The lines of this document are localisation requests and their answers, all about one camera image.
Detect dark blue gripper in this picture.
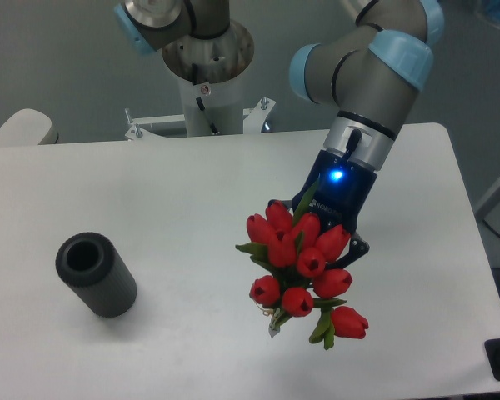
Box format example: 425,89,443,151
267,150,377,270

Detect red tulip bouquet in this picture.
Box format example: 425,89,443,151
236,183,369,349

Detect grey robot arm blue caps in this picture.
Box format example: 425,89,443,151
115,1,444,269

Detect dark grey ribbed vase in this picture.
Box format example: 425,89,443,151
55,232,138,318

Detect beige chair backrest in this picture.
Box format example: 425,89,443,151
0,108,59,148

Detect white metal base frame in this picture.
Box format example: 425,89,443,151
124,97,277,141

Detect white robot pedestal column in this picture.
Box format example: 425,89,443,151
162,19,256,137

